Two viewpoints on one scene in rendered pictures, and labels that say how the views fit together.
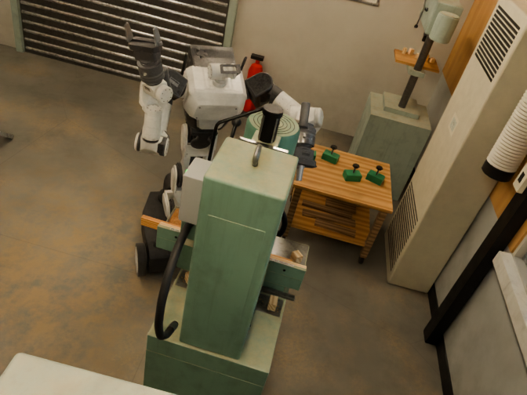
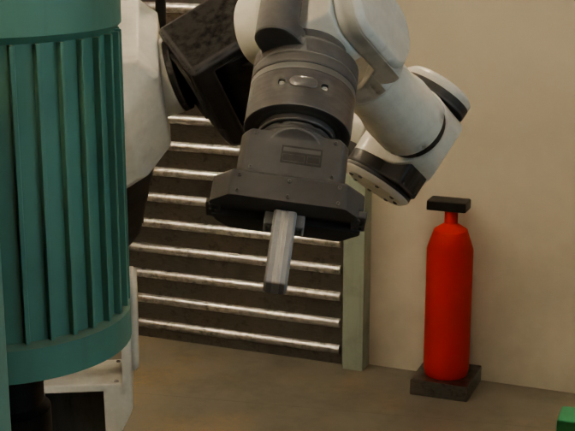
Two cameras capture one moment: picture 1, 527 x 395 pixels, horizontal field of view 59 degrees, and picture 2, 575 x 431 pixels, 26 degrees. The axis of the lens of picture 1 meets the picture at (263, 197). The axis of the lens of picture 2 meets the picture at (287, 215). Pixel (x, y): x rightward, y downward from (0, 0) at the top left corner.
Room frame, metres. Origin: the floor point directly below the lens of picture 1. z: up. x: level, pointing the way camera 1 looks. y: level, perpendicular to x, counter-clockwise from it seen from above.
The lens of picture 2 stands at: (0.66, -0.44, 1.50)
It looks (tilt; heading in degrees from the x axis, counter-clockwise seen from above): 15 degrees down; 21
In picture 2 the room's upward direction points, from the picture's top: straight up
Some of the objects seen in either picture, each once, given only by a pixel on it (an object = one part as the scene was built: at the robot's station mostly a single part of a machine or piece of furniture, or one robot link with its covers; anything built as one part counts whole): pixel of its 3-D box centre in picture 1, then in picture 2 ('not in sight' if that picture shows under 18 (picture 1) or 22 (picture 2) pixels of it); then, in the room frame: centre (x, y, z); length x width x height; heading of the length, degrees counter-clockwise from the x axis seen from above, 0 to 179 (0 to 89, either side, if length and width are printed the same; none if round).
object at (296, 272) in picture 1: (230, 252); not in sight; (1.31, 0.07, 0.93); 0.60 x 0.02 x 0.06; 86
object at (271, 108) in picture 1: (267, 135); not in sight; (1.21, 0.04, 1.54); 0.08 x 0.08 x 0.17; 86
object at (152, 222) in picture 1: (216, 242); not in sight; (1.35, 0.14, 0.92); 0.62 x 0.02 x 0.04; 86
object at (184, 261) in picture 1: (192, 251); not in sight; (1.17, 0.20, 1.02); 0.09 x 0.07 x 0.12; 86
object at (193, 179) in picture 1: (196, 191); not in sight; (1.03, 0.19, 1.40); 0.10 x 0.06 x 0.16; 176
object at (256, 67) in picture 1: (252, 85); (448, 295); (4.20, 0.36, 0.30); 0.19 x 0.18 x 0.60; 179
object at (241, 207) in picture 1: (234, 258); not in sight; (1.05, 0.04, 1.16); 0.22 x 0.22 x 0.72; 86
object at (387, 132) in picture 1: (404, 101); not in sight; (3.54, -0.88, 0.79); 0.62 x 0.48 x 1.58; 178
